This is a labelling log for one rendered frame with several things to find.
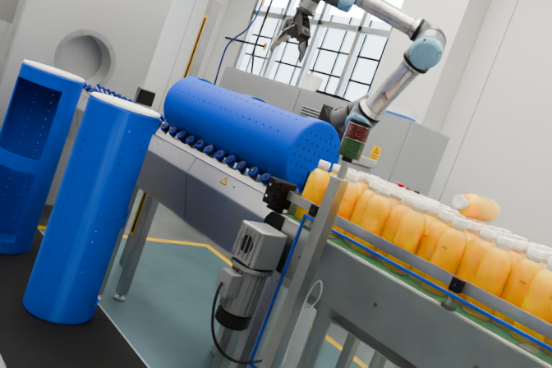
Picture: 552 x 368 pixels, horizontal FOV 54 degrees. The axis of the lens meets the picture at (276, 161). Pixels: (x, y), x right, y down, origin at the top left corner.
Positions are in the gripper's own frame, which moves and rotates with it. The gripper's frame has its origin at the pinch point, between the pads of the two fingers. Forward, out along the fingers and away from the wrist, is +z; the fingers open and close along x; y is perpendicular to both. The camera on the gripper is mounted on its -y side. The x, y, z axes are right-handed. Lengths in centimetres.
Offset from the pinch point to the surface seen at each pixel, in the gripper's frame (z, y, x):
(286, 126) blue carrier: 18.5, -31.2, 4.7
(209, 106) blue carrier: 32.4, 11.0, 16.9
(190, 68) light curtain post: 42, 108, -5
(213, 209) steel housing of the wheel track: 64, -18, 10
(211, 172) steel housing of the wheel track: 53, -8, 13
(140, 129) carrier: 45, -3, 45
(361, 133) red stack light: -1, -85, 17
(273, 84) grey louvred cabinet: 52, 200, -111
